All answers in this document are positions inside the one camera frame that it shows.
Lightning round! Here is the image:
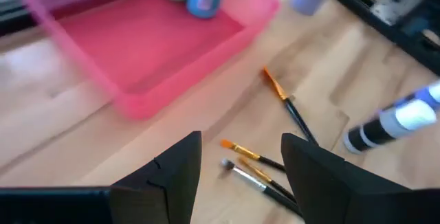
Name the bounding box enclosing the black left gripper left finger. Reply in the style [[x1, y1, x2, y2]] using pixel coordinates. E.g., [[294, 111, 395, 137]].
[[109, 131, 202, 224]]

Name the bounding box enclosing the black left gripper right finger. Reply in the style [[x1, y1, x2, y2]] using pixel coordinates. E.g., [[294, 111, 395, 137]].
[[280, 133, 413, 224]]

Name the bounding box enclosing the small grey paint bottle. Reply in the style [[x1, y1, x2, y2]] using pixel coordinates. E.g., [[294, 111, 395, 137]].
[[342, 98, 439, 155]]

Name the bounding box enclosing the grey silver ferrule brush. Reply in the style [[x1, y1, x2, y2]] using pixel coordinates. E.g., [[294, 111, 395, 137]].
[[219, 158, 305, 218]]

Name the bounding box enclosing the angled orange tipped paint brush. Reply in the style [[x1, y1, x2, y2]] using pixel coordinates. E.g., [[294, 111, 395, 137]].
[[261, 65, 320, 146]]

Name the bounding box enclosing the thin tipped gold ferrule brush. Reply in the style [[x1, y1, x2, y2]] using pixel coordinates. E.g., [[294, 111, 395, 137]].
[[236, 155, 298, 203]]

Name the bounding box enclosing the pink plastic bin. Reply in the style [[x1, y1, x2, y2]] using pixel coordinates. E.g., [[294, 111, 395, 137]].
[[8, 0, 281, 121]]

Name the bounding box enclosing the silver metal mounting plate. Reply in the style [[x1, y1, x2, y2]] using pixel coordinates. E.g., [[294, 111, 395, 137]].
[[369, 0, 419, 24]]

